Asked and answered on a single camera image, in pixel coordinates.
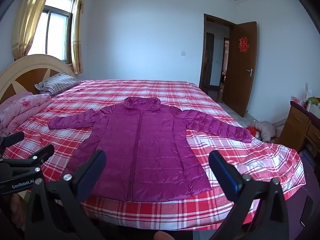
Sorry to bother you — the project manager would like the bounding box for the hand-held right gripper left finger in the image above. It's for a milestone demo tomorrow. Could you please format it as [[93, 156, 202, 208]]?
[[24, 150, 108, 240]]

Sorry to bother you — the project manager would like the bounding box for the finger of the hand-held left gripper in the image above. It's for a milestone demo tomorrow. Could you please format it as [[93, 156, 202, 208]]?
[[0, 132, 25, 148], [0, 145, 55, 167]]

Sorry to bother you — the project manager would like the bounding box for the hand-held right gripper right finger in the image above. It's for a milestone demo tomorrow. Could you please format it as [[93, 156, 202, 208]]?
[[208, 151, 290, 240]]

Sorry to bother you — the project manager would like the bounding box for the purple down jacket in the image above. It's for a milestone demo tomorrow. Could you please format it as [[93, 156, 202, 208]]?
[[48, 97, 252, 195]]

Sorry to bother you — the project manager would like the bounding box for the pink floral quilt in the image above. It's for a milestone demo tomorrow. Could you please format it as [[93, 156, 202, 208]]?
[[0, 92, 53, 137]]

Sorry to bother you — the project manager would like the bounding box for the pale plush toy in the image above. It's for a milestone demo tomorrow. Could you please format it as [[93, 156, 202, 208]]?
[[254, 121, 277, 142]]

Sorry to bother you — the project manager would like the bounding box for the bed with red plaid sheet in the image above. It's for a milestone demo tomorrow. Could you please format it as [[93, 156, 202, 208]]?
[[0, 79, 307, 232]]

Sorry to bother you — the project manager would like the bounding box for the striped pillow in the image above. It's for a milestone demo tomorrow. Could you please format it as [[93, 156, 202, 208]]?
[[34, 72, 81, 96]]

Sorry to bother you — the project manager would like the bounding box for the wooden bed headboard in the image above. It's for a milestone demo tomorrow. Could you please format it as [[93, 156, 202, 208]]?
[[0, 54, 77, 105]]

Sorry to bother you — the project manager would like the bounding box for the brown wooden door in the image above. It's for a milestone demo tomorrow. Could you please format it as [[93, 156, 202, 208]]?
[[222, 21, 258, 117]]

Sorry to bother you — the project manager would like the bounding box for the wooden desk with drawers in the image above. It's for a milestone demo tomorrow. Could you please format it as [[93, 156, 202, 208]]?
[[277, 101, 320, 158]]

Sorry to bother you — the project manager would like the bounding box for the wide yellow curtain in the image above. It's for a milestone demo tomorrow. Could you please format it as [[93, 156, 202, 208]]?
[[12, 0, 56, 60]]

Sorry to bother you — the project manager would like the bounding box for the window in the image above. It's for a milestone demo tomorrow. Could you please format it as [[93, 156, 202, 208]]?
[[27, 0, 77, 64]]

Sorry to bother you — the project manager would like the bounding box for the red paper door decoration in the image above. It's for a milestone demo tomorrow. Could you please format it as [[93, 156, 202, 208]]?
[[239, 37, 250, 52]]

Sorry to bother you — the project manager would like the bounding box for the dark wooden door frame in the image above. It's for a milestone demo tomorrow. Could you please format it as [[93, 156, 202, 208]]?
[[199, 14, 237, 89]]

